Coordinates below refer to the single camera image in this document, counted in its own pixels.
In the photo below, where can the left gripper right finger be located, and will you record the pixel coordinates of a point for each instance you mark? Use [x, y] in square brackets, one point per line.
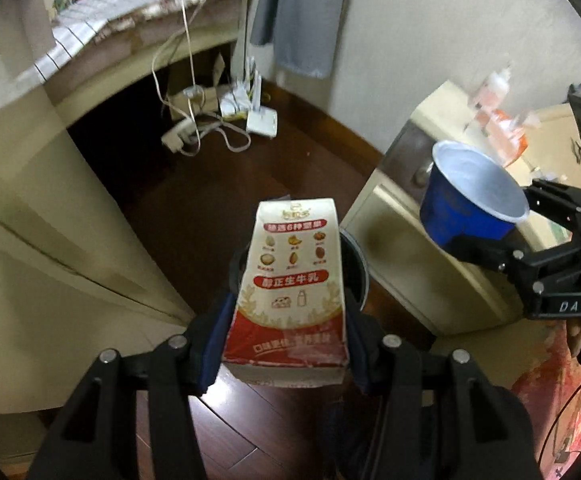
[414, 415]

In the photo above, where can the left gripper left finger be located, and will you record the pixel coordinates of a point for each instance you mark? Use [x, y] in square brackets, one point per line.
[94, 434]

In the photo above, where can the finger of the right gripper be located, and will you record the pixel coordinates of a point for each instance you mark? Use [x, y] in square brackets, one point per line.
[555, 201]
[517, 262]

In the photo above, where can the dark blue plastic cup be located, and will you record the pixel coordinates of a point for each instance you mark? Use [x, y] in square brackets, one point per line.
[468, 193]

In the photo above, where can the black trash bin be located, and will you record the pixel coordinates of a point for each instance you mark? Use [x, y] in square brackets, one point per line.
[355, 266]

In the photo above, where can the red white milk carton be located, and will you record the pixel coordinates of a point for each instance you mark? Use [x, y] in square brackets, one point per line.
[289, 322]

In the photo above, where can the cream safe cabinet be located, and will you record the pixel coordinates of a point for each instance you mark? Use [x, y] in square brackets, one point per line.
[448, 296]

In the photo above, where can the orange tissue pack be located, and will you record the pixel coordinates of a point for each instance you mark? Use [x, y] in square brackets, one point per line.
[506, 135]

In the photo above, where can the white pump bottle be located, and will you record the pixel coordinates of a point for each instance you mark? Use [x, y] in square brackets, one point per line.
[493, 90]

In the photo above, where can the white power strip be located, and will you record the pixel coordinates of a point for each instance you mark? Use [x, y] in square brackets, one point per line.
[174, 138]

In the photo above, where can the grey curtain right tied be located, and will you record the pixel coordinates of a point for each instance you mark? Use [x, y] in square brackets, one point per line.
[303, 34]

